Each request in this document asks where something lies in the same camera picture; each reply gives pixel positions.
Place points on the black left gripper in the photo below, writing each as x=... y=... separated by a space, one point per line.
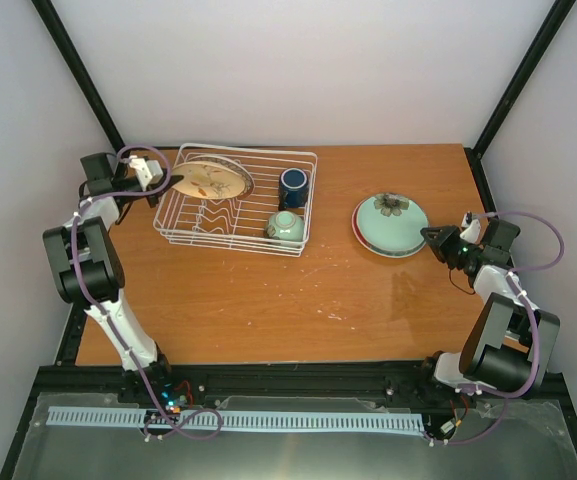
x=150 y=199

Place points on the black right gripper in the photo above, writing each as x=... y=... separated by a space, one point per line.
x=448 y=233

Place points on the red rimmed plate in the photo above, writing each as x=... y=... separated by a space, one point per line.
x=401 y=253

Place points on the cream bird pattern plate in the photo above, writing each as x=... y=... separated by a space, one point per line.
x=210 y=181

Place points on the white floral pattern plate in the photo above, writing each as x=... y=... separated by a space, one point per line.
x=230 y=164

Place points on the pale green ceramic bowl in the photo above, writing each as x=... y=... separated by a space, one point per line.
x=285 y=228

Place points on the dark blue ceramic mug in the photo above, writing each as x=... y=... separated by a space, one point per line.
x=293 y=189

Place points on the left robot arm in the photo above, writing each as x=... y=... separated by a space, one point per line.
x=85 y=265

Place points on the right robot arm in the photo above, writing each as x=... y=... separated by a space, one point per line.
x=508 y=350

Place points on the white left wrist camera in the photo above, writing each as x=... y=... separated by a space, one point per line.
x=148 y=172

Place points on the white wire dish rack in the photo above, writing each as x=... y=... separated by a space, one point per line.
x=238 y=224

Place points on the black enclosure frame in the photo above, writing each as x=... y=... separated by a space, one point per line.
x=75 y=75

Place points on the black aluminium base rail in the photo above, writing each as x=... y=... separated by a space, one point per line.
x=393 y=384

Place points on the light blue slotted cable duct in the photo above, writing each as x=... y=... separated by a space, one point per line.
x=243 y=421

